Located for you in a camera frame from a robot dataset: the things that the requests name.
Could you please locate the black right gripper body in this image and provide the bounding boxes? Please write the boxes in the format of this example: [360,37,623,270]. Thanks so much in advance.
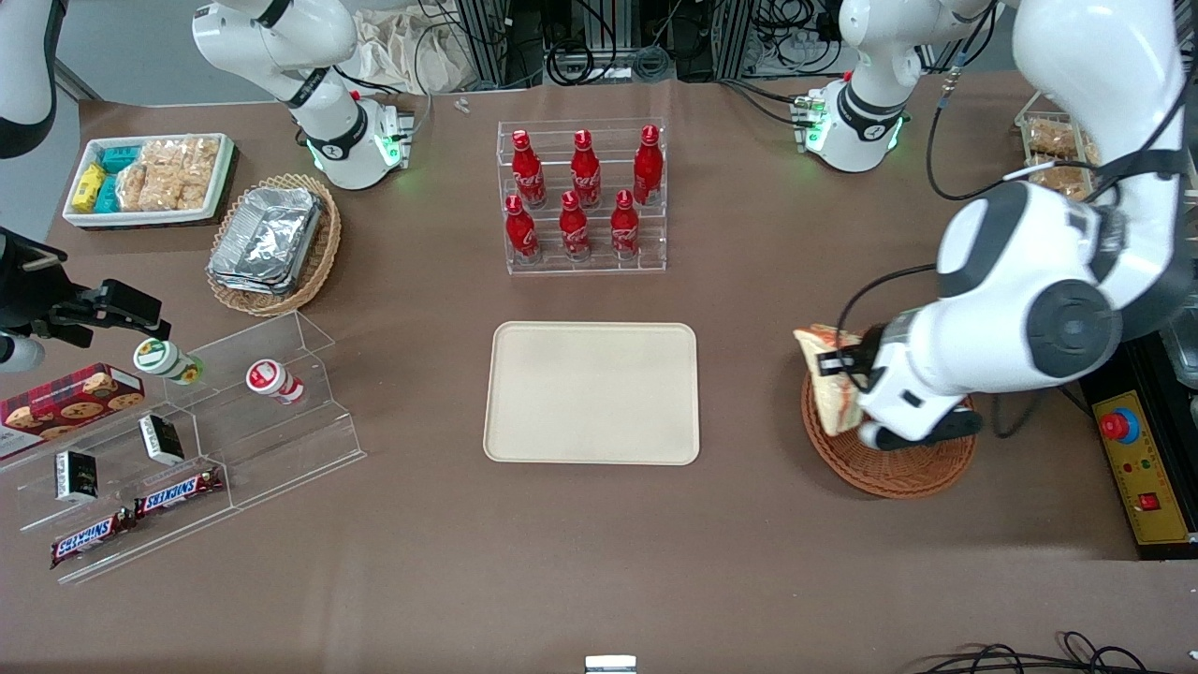
[0,229,72,338]

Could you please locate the triangle sandwich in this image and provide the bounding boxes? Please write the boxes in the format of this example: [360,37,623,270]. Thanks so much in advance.
[794,325,868,438]

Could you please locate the round brown wicker basket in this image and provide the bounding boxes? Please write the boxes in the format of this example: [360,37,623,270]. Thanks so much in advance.
[801,370,980,500]

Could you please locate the white rectangular snack tray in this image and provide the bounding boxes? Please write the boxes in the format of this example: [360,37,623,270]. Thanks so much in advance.
[63,133,237,228]

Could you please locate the oval light wicker basket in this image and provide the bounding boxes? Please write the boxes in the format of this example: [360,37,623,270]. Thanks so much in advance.
[206,173,342,317]

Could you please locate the beige plastic tray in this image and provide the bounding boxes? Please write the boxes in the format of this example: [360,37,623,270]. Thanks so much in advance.
[483,322,701,466]

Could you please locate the green lid yogurt cup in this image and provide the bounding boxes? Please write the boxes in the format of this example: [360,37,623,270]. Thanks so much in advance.
[133,338,205,387]

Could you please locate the red plaid cookie box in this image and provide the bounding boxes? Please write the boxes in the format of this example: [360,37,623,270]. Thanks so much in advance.
[0,363,146,460]

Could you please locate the clear rice cracker packet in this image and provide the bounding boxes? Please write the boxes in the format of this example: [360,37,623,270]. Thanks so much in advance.
[116,164,151,212]
[140,140,185,212]
[178,138,222,210]

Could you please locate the yellow snack box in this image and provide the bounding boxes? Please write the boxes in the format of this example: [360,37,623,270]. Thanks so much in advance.
[72,164,108,213]

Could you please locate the small black white box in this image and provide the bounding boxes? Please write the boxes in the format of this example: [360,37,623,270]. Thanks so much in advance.
[54,450,100,504]
[139,414,185,466]

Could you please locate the stacked foil containers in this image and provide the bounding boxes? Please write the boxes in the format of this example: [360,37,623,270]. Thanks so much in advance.
[208,186,325,296]

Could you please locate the red lid yogurt cup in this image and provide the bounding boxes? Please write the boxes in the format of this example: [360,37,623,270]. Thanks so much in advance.
[246,359,307,405]

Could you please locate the snickers chocolate bar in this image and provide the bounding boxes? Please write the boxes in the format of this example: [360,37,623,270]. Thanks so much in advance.
[51,508,138,569]
[134,466,226,519]

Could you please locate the clear acrylic stepped stand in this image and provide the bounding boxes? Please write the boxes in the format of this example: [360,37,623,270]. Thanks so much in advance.
[0,311,367,585]

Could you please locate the clear acrylic bottle rack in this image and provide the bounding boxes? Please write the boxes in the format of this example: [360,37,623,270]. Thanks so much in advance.
[497,119,668,275]

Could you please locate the clear fried snack packet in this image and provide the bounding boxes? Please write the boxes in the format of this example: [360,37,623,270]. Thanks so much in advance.
[1030,167,1092,201]
[1028,117,1098,160]

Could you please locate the black yellow emergency stop box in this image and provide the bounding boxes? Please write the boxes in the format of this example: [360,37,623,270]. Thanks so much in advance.
[1076,332,1198,561]

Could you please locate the red cola bottle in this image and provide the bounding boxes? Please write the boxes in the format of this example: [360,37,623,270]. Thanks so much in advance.
[634,125,665,207]
[560,190,592,262]
[611,190,642,260]
[511,129,548,209]
[571,129,603,209]
[505,194,540,264]

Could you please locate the beige cloth bag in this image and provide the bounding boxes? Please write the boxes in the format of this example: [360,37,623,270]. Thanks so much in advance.
[356,7,480,95]

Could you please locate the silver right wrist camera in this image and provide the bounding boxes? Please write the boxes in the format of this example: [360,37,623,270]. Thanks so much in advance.
[0,335,45,373]

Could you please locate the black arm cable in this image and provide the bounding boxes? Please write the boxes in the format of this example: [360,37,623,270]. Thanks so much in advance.
[926,51,1198,203]

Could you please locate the white wire rack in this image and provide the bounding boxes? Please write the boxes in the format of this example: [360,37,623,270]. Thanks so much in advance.
[1015,89,1105,203]

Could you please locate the black floor cables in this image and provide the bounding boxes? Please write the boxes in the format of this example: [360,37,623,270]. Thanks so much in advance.
[913,632,1176,674]

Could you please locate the black cable bundle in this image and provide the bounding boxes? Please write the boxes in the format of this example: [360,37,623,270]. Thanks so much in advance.
[546,33,677,87]

